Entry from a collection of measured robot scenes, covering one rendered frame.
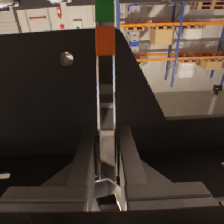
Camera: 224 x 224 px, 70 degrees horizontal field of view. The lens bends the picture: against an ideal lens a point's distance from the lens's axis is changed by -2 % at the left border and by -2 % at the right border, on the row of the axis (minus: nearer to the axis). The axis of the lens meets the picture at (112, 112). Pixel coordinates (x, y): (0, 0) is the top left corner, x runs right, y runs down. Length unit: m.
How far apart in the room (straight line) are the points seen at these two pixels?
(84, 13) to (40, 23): 2.25
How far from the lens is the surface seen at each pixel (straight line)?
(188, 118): 0.24
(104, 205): 0.21
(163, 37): 8.23
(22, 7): 1.19
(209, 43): 10.86
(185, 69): 8.99
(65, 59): 0.20
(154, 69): 10.00
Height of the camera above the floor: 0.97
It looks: 32 degrees up
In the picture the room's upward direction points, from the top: 177 degrees clockwise
